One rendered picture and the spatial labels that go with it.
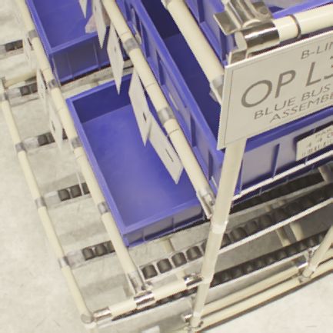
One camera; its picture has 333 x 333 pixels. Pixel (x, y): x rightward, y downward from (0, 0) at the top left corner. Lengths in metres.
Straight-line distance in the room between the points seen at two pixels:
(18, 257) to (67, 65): 0.87
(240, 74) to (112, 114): 0.98
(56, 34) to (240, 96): 1.13
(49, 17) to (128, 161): 0.52
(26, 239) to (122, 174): 0.83
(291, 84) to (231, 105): 0.09
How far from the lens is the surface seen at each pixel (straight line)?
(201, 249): 1.72
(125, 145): 1.79
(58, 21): 2.02
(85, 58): 1.86
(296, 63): 0.92
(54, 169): 2.60
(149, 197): 1.73
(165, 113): 1.46
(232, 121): 0.98
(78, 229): 2.50
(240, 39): 0.85
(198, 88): 1.47
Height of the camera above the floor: 2.32
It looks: 64 degrees down
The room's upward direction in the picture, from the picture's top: 1 degrees clockwise
